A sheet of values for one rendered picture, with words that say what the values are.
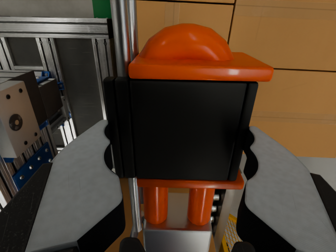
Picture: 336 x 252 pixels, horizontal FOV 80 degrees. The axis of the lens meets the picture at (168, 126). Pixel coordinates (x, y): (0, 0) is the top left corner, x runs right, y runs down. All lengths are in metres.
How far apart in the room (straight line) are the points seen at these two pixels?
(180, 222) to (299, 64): 0.80
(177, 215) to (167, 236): 0.02
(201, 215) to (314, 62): 0.83
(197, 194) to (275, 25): 0.74
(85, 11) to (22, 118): 0.98
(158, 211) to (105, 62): 1.03
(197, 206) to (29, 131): 0.43
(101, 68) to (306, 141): 1.06
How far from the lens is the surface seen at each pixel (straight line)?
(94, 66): 1.21
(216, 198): 1.18
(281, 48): 0.88
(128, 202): 0.91
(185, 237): 0.21
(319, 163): 2.09
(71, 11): 1.43
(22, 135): 0.52
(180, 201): 0.22
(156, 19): 0.78
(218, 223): 1.26
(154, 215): 0.19
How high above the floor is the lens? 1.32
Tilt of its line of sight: 61 degrees down
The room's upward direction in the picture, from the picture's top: 179 degrees counter-clockwise
